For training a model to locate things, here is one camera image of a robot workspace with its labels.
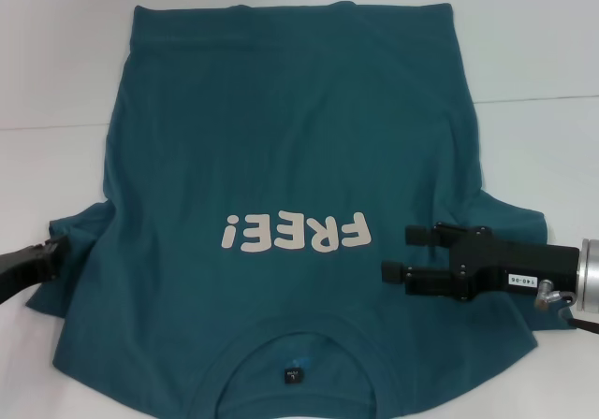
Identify right arm cable with plug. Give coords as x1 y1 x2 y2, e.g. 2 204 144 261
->
534 277 599 337

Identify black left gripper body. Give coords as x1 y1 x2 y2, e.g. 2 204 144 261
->
0 243 51 305

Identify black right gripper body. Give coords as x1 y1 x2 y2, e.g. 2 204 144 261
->
447 229 581 304

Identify teal t-shirt with FREE print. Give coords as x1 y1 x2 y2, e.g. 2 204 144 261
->
25 1 548 419

